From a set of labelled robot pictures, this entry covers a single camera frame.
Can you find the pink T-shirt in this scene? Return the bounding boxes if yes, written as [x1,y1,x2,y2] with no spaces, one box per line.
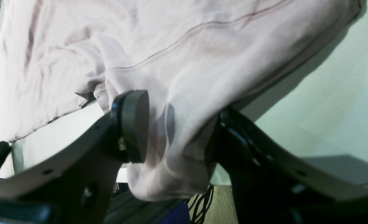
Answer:
[2,0,366,201]

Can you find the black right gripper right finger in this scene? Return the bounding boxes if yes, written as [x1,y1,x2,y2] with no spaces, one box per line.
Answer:
[209,108,368,224]

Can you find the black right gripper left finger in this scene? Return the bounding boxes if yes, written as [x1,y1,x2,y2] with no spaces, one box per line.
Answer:
[0,90,150,224]

